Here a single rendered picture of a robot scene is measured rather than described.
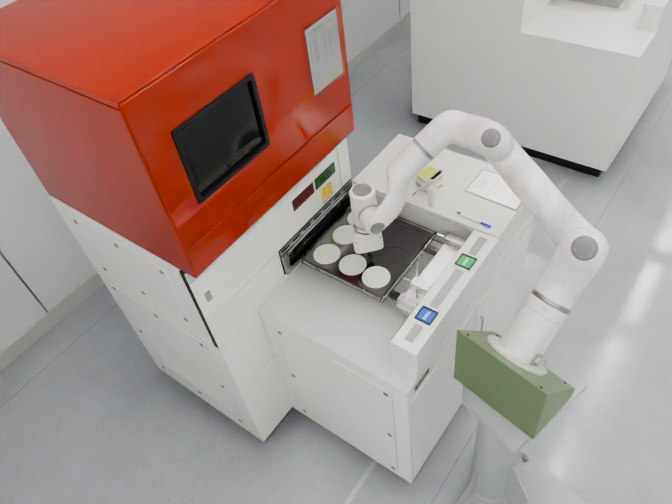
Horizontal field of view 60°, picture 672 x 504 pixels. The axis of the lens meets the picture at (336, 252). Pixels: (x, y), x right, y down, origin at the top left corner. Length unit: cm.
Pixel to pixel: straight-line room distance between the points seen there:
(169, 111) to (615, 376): 228
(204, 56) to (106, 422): 205
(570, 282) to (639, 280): 169
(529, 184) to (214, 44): 92
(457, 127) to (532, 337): 64
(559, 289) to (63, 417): 240
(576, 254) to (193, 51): 109
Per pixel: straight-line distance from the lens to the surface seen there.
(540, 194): 174
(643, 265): 346
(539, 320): 173
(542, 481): 268
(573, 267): 167
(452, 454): 269
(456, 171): 234
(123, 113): 140
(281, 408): 266
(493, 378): 174
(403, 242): 215
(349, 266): 209
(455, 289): 193
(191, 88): 150
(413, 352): 179
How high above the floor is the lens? 247
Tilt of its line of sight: 47 degrees down
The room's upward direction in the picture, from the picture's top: 10 degrees counter-clockwise
